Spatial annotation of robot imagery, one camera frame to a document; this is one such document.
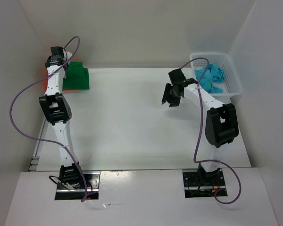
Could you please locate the light blue t-shirt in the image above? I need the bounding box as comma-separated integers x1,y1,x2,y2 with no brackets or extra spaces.
200,64,225,94

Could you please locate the green t-shirt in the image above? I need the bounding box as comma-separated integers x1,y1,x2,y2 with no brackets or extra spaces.
63,61,90,90

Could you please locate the orange t-shirt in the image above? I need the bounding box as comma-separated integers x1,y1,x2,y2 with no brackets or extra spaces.
44,67,89,95

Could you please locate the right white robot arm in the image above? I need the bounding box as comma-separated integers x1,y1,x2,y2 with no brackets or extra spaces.
162,69,239,185

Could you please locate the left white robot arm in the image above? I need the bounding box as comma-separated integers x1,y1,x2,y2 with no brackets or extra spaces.
39,46,85,189

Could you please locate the white plastic basket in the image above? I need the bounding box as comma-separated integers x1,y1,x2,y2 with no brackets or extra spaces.
190,52,242,102

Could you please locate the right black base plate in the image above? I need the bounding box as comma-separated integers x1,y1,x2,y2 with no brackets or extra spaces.
182,169,228,198

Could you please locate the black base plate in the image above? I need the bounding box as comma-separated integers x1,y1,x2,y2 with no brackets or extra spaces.
182,169,228,198
49,172,100,201

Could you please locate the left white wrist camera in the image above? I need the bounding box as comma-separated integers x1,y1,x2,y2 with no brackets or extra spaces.
63,49,73,62

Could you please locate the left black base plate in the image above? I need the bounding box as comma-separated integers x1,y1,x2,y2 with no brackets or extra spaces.
49,172,100,201

